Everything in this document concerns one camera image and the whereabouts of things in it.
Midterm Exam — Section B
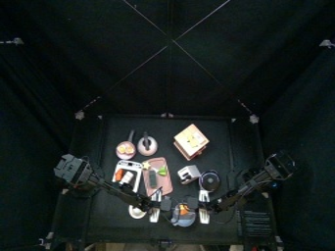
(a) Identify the orange toy food piece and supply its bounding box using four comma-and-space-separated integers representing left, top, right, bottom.
178, 204, 192, 217

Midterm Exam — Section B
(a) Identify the pink-orange cutting board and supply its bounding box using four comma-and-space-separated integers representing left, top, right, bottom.
141, 156, 174, 197

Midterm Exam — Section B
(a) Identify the grey-blue bowl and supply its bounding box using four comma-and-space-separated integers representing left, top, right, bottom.
169, 203, 197, 228

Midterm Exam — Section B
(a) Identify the dark pot with purple rim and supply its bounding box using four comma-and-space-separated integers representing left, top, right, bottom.
197, 170, 223, 193

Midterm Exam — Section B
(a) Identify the white toy cylinder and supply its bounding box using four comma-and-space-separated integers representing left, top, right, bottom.
121, 171, 136, 186

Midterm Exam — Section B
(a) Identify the white text label plate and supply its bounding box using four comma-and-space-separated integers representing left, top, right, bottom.
240, 209, 271, 237

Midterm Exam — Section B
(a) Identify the pink frying pan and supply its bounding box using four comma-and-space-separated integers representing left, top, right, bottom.
113, 129, 137, 162

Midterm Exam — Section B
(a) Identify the left wrist white bracket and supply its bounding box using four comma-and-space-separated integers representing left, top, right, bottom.
149, 188, 164, 225

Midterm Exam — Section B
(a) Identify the wrist white bracket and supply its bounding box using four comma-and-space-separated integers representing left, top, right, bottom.
199, 189, 212, 226
149, 188, 164, 225

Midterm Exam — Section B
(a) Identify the right wrist white bracket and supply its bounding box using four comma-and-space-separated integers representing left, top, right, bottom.
199, 189, 212, 226

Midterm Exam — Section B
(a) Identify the white frame clamp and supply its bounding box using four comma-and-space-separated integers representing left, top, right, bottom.
317, 38, 335, 49
0, 37, 26, 46

